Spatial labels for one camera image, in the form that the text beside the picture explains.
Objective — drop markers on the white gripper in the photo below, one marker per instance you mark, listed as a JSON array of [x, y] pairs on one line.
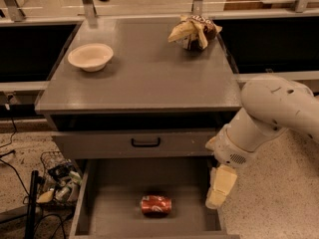
[[229, 152]]

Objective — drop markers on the red coke can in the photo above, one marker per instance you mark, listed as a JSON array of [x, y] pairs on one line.
[[155, 204]]

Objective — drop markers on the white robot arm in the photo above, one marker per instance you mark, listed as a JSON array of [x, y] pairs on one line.
[[270, 106]]

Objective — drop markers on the grey top drawer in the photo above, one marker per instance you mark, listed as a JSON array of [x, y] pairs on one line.
[[91, 144]]

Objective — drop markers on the grey cabinet with counter top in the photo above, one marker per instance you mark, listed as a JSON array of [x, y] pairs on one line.
[[149, 83]]

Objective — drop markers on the grey open middle drawer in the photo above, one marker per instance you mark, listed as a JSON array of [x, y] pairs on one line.
[[112, 189]]

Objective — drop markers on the brown chip bag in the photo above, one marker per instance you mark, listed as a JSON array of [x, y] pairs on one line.
[[194, 32]]

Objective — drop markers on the white paper bowl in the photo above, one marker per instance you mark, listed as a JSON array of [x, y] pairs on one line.
[[91, 57]]

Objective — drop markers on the black drawer handle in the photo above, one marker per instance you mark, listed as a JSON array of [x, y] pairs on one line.
[[147, 143]]

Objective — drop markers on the wire basket with items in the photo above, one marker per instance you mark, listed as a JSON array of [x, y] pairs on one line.
[[61, 182]]

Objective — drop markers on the black stand post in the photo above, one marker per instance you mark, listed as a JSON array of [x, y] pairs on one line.
[[32, 204]]

